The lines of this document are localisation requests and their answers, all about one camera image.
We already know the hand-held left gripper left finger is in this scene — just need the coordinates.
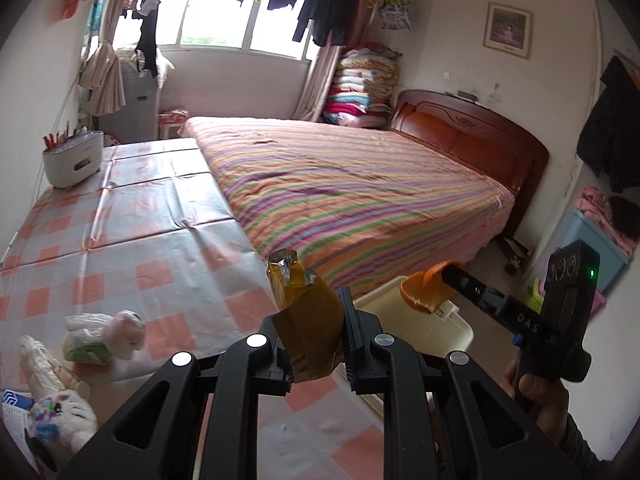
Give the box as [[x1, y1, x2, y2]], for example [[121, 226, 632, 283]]
[[57, 312, 293, 480]]

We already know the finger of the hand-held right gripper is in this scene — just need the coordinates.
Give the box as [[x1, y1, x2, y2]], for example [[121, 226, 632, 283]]
[[440, 264, 516, 322]]

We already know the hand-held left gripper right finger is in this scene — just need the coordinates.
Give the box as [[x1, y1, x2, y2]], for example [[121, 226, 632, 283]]
[[337, 286, 583, 480]]

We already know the brown foil snack packet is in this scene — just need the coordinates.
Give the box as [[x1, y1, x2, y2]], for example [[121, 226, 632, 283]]
[[266, 249, 346, 383]]

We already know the cream plastic waste bin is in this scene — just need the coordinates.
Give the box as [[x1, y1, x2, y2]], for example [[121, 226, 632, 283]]
[[352, 274, 475, 421]]

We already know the orange plastic cup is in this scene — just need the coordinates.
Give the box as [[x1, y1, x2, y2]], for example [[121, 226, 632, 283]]
[[399, 261, 465, 316]]

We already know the white box blue print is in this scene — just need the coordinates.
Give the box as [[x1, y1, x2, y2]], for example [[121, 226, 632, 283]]
[[0, 389, 35, 448]]

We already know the person's right forearm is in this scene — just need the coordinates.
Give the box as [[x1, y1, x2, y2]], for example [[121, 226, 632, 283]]
[[555, 410, 613, 471]]

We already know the person's right hand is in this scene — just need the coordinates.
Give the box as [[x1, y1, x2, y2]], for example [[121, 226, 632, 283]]
[[500, 360, 571, 436]]

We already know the green plastic basket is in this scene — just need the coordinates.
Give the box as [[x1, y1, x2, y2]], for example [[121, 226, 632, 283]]
[[525, 277, 548, 311]]

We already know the blue storage box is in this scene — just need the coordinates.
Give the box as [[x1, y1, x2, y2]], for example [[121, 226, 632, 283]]
[[540, 207, 631, 296]]

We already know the pink cloth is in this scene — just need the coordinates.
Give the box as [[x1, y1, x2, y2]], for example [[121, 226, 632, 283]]
[[575, 186, 640, 256]]

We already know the striped bed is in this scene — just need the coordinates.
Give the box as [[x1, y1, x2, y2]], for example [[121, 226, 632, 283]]
[[177, 116, 516, 298]]

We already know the brown wooden headboard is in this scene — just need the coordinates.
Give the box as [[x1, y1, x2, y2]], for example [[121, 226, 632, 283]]
[[389, 89, 550, 241]]

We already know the small green tissue pack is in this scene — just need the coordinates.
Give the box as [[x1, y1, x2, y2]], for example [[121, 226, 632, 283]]
[[62, 312, 116, 365]]

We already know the black hanging jacket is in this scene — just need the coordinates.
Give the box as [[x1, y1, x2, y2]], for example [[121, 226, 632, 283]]
[[576, 55, 640, 193]]

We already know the white crumpled plastic wrapper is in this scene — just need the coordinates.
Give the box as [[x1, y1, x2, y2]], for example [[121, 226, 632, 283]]
[[19, 335, 92, 403]]

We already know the stack of folded quilts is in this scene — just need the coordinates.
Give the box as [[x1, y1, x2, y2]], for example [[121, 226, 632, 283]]
[[322, 42, 401, 130]]

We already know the pink stool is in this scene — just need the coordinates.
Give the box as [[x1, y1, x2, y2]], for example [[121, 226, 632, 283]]
[[157, 109, 190, 140]]

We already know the loose striped curtain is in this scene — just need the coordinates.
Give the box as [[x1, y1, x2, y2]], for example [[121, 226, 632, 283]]
[[292, 42, 346, 122]]

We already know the white utensil holder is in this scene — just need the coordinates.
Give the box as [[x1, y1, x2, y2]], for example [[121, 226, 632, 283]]
[[42, 127, 105, 189]]

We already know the grey covered appliance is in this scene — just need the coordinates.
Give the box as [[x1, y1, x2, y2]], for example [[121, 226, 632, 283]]
[[100, 50, 176, 143]]

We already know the row of hanging clothes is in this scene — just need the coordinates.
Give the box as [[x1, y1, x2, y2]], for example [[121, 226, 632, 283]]
[[200, 0, 415, 46]]

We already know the tied striped curtain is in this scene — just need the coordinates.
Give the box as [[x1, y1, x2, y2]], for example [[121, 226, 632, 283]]
[[77, 0, 138, 116]]

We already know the black hanging garment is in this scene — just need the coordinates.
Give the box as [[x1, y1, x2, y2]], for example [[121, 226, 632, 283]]
[[135, 0, 163, 78]]

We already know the window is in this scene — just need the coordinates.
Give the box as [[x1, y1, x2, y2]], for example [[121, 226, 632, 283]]
[[112, 0, 321, 61]]

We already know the framed wall picture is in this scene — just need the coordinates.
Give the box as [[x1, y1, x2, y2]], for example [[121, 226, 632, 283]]
[[482, 2, 532, 60]]

